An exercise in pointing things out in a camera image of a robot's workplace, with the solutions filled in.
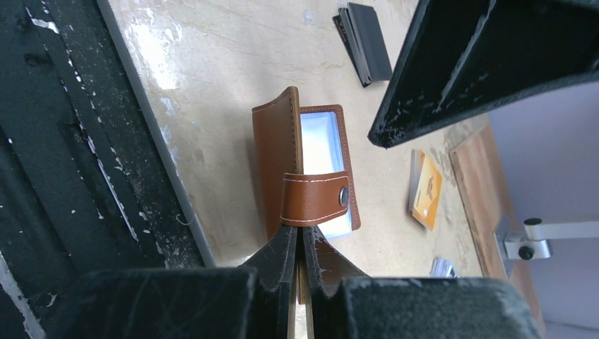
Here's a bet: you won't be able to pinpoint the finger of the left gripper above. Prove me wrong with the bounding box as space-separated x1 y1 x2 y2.
367 1 598 148

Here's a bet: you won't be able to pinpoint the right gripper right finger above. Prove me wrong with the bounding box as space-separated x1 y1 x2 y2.
302 227 543 338

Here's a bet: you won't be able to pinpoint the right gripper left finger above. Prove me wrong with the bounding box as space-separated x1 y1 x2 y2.
48 226 297 338

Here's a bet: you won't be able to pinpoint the brown leather card holder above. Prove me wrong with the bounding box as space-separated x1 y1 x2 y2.
252 86 361 239

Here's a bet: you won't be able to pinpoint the silver white cards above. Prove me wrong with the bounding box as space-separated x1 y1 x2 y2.
429 257 459 278

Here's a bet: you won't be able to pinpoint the black cards stack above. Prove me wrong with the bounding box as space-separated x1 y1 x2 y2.
333 3 392 88

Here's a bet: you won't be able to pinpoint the orange card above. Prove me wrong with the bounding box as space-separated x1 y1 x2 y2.
408 149 443 230

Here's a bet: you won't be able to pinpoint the brown wooden board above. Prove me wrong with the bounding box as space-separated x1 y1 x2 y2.
449 124 546 338

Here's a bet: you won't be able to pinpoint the silver metal stand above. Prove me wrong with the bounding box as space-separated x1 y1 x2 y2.
494 218 598 261

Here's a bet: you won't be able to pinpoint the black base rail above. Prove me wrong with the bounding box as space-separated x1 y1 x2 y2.
1 1 214 338

